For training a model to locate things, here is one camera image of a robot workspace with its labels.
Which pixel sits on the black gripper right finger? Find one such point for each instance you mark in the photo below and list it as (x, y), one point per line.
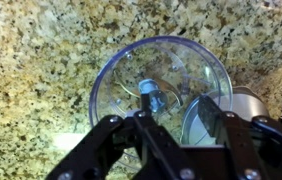
(247, 146)

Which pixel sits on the chopper blade with grey hub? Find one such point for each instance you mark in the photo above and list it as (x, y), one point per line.
(147, 87)

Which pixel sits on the grey cone-shaped chopper lid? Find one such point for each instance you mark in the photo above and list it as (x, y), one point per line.
(247, 105)

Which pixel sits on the clear glass chopper cup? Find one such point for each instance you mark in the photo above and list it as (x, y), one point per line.
(147, 56)

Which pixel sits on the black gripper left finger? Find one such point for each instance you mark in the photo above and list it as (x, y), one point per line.
(114, 146)

